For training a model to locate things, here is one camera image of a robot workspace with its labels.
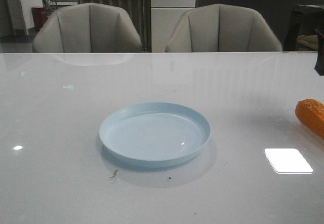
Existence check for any tan cushion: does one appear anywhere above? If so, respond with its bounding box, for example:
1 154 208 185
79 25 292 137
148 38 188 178
297 35 318 51

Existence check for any white cabinet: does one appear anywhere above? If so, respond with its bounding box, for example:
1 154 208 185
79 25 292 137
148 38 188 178
150 0 195 53

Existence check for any grey counter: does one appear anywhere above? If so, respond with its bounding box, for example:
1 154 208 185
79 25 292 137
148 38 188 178
196 0 323 47

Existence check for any barrier post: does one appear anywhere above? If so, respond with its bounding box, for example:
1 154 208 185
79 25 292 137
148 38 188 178
142 0 149 52

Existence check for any red trash bin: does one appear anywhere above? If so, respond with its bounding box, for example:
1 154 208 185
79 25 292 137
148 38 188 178
31 7 48 31

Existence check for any light blue round plate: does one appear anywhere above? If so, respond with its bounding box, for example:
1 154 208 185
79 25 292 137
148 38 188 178
99 102 211 168

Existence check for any left beige upholstered chair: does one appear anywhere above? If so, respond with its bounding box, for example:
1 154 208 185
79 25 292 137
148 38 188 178
32 3 142 53

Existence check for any right beige upholstered chair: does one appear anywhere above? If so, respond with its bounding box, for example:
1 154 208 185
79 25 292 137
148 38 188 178
165 4 282 53

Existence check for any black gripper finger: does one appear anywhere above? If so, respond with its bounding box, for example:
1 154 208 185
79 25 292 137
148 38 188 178
314 27 324 76

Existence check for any beige upholstered chair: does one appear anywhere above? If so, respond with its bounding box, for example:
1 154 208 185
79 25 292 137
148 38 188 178
32 3 142 53
165 4 282 53

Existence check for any orange toy corn cob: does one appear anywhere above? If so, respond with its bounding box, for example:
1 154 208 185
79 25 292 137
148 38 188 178
295 98 323 139

